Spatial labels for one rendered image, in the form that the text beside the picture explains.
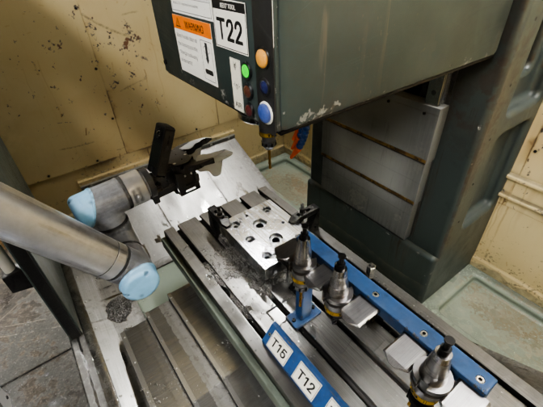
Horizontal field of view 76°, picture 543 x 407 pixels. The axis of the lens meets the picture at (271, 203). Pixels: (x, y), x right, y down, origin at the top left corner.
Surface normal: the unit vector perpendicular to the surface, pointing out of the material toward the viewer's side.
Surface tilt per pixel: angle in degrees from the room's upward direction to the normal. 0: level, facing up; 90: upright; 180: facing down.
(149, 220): 24
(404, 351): 0
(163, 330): 8
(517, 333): 0
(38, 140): 90
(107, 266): 87
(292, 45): 90
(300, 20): 90
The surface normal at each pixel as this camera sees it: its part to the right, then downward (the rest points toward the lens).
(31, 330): -0.04, -0.79
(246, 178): 0.21, -0.54
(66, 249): 0.63, 0.41
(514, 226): -0.81, 0.38
